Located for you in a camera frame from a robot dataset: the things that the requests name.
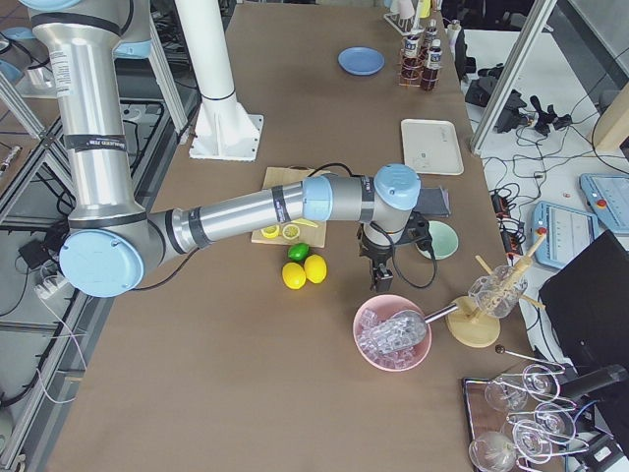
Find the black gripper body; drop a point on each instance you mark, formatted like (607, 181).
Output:
(375, 255)

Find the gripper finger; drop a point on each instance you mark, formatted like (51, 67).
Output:
(384, 278)
(373, 276)

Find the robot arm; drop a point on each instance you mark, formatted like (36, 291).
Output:
(114, 242)

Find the blue plate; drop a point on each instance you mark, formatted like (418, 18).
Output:
(360, 61)

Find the pink bowl with ice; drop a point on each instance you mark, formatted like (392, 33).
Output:
(377, 310)

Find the metal ice scoop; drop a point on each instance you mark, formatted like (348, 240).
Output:
(404, 330)

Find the yellow lemon far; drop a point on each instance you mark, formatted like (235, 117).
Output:
(315, 268)

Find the yellow lemon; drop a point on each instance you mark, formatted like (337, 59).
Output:
(315, 268)
(293, 276)

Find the green bowl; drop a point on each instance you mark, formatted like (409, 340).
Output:
(445, 241)

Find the wooden cutting board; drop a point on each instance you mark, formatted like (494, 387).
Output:
(314, 237)

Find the grey folded cloth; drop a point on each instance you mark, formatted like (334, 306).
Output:
(434, 202)

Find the green lime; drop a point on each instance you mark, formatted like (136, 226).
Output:
(299, 252)

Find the yellow lemon near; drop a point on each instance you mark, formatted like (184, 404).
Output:
(293, 276)

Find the lemon half upper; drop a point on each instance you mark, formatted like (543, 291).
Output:
(290, 231)

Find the lemon half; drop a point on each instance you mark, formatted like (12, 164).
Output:
(270, 232)
(290, 231)

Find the wooden cup stand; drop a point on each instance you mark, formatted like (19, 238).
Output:
(473, 327)

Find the lemon half lower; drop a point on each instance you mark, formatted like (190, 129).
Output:
(270, 232)

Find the clear glass mug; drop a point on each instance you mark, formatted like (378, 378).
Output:
(498, 293)

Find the cream rabbit tray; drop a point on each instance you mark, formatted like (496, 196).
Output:
(431, 147)

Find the dark drink bottle two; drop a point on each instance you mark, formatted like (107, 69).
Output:
(432, 65)

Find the blue teach pendant near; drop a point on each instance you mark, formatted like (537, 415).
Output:
(568, 232)

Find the blue teach pendant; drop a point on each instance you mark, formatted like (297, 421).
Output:
(607, 195)
(568, 232)

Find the dark drink bottle one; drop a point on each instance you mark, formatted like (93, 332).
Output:
(410, 64)

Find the wine glass rack tray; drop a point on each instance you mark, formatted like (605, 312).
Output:
(538, 422)

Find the dark drink bottle three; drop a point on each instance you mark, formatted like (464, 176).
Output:
(430, 33)

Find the white cup rack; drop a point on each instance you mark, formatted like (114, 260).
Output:
(405, 15)

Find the blue teach pendant far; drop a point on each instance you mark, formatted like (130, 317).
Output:
(607, 195)

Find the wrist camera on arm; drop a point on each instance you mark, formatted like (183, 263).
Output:
(416, 231)

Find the copper wire bottle rack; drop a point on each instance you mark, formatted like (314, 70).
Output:
(422, 56)

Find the white pillar mount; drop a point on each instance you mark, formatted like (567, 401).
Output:
(224, 129)

